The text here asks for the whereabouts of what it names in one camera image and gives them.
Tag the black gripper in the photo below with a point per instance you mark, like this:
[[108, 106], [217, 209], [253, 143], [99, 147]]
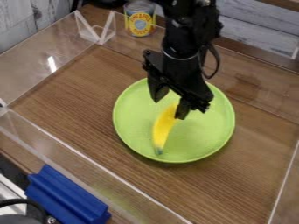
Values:
[[174, 73]]

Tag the yellow toy banana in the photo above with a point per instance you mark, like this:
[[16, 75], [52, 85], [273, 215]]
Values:
[[163, 126]]

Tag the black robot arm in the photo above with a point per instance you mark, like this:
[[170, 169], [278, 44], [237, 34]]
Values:
[[191, 27]]

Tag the green round plate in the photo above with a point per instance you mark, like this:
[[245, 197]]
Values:
[[195, 137]]

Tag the yellow labelled tin can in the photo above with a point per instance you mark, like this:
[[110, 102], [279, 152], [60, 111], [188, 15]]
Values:
[[139, 12]]

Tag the blue plastic clamp block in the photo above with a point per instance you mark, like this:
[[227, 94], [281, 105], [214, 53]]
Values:
[[71, 204]]

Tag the clear acrylic triangle bracket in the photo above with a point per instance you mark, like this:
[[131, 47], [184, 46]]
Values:
[[95, 33]]

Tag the clear acrylic enclosure wall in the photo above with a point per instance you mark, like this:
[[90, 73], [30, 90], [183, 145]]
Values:
[[27, 65]]

